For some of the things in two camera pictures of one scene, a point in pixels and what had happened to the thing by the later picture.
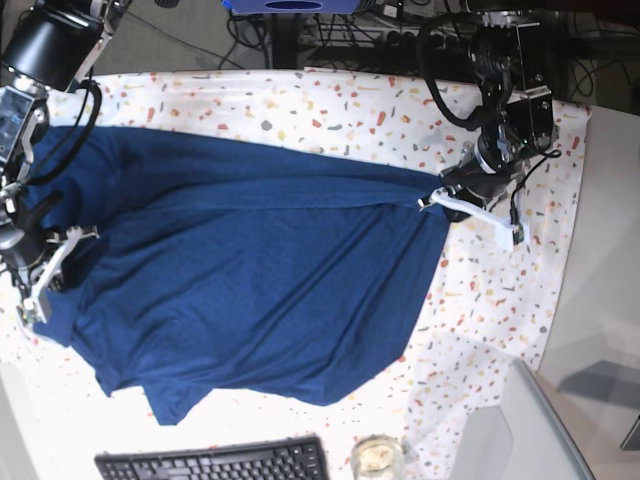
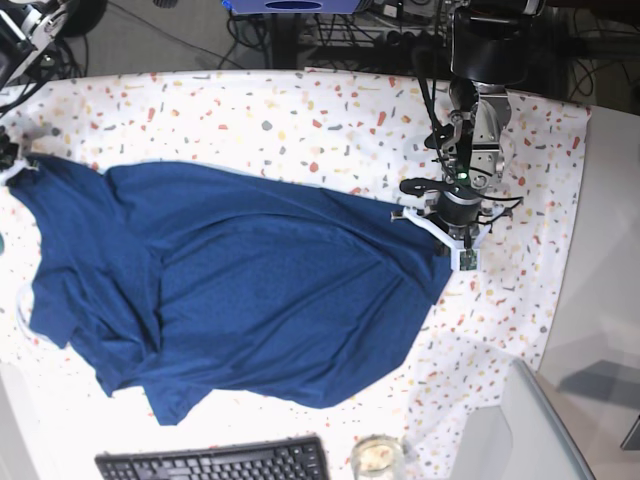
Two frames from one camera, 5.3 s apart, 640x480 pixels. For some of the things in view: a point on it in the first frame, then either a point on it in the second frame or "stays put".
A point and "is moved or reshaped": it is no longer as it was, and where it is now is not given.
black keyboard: (295, 458) stays put
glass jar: (377, 457) stays put
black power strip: (363, 39) stays put
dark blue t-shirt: (209, 273) is moved or reshaped
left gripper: (33, 307) → (10, 159)
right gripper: (509, 233) → (463, 225)
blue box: (290, 7) stays put
